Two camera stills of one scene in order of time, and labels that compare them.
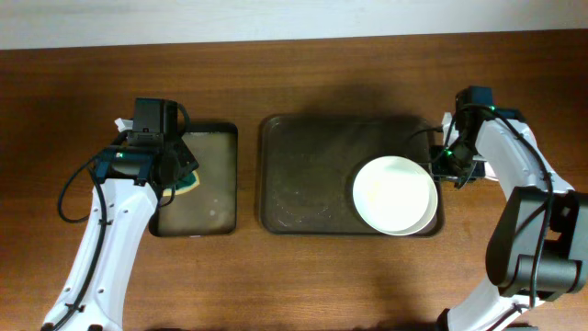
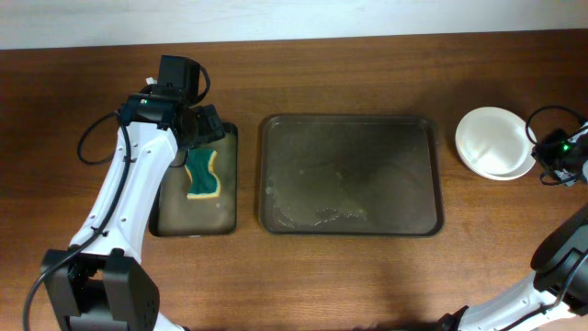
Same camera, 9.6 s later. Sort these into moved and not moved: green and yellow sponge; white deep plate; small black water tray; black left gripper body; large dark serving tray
Moved: black left gripper body; white deep plate; green and yellow sponge
Not moved: large dark serving tray; small black water tray
